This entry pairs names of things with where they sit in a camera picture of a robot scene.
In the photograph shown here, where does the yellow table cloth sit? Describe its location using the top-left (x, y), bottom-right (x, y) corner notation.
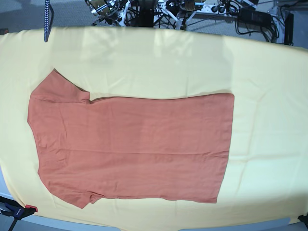
top-left (0, 26), bottom-right (308, 231)

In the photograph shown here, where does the blue black bar clamp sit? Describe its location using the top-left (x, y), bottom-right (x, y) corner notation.
top-left (0, 196), bottom-right (38, 231)

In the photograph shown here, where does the black clamp at right corner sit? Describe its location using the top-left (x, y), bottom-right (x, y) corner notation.
top-left (297, 215), bottom-right (308, 229)

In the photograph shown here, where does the black power adapter brick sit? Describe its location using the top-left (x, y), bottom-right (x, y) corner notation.
top-left (237, 9), bottom-right (272, 27)

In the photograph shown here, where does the tangle of black cables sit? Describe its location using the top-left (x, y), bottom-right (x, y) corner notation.
top-left (125, 0), bottom-right (193, 31)

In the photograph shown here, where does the black box at right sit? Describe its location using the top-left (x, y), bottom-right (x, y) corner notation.
top-left (284, 13), bottom-right (294, 46)

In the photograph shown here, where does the white power strip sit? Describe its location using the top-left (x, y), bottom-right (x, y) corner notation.
top-left (195, 2), bottom-right (230, 16)

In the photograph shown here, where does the terracotta orange T-shirt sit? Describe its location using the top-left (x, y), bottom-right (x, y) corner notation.
top-left (27, 71), bottom-right (234, 208)

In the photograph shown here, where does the black central stand post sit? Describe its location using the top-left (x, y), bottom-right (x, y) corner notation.
top-left (138, 0), bottom-right (155, 28)

